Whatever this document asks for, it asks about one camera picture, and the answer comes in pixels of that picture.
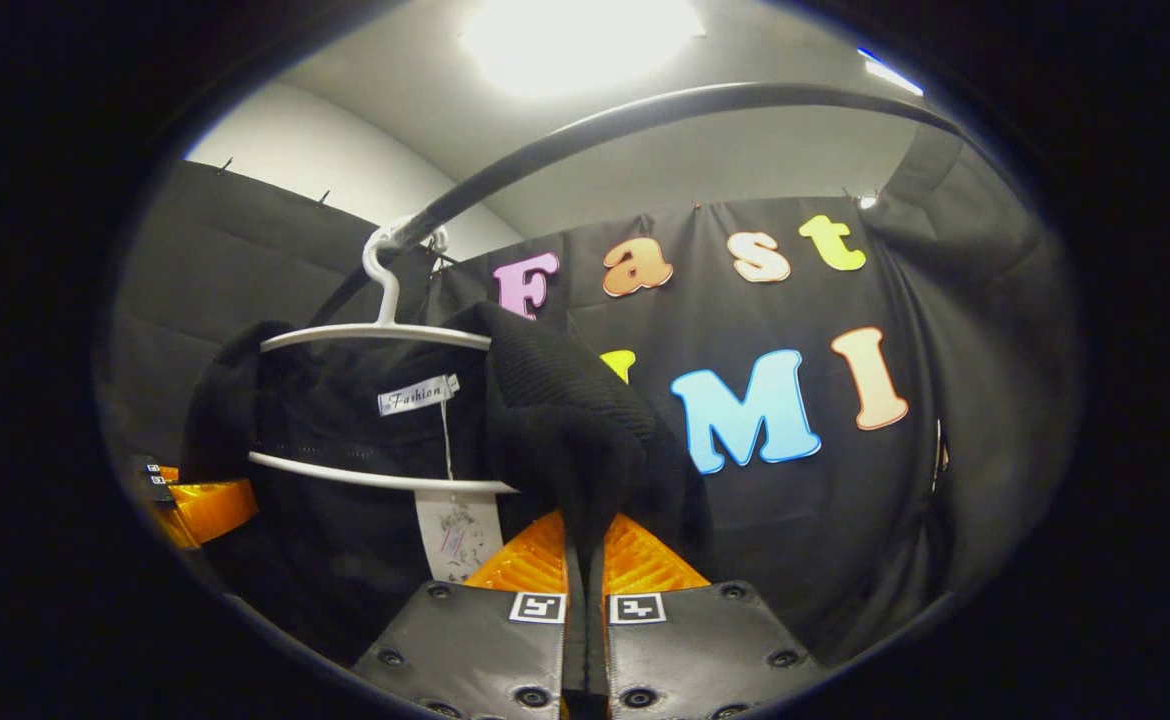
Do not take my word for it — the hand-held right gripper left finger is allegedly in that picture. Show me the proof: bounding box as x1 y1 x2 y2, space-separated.
350 510 587 720

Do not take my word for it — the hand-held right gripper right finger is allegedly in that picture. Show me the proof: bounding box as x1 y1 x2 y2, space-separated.
585 512 832 720

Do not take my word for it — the black knit garment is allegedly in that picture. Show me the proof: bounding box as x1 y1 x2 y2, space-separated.
180 300 718 673

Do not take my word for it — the white plastic clothes hanger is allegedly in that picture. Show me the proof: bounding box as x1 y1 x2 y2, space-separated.
248 222 521 496

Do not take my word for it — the black metal clothes rack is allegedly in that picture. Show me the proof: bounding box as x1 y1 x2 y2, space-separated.
310 82 966 331

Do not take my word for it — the rectangular ceiling light panel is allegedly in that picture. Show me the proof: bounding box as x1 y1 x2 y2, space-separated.
857 47 926 98

